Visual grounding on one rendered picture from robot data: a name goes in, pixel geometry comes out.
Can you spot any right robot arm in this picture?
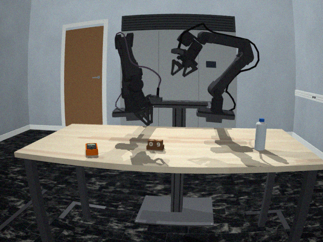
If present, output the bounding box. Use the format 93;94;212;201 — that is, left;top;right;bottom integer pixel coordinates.
113;33;163;113

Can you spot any grey bottle with blue cap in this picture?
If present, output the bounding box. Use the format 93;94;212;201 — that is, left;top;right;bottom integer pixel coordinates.
254;118;267;151

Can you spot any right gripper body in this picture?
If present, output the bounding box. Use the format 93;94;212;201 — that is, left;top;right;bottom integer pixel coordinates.
131;91;154;113

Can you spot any orange digital multimeter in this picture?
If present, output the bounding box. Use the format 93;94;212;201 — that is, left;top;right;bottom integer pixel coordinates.
85;143;98;155

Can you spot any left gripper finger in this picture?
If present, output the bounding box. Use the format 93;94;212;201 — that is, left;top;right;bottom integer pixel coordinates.
182;59;198;77
171;59;183;76

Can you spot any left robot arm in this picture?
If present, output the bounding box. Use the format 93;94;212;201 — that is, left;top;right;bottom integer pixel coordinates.
181;32;254;116

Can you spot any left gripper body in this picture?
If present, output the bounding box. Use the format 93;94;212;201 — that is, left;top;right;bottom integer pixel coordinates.
176;48;198;67

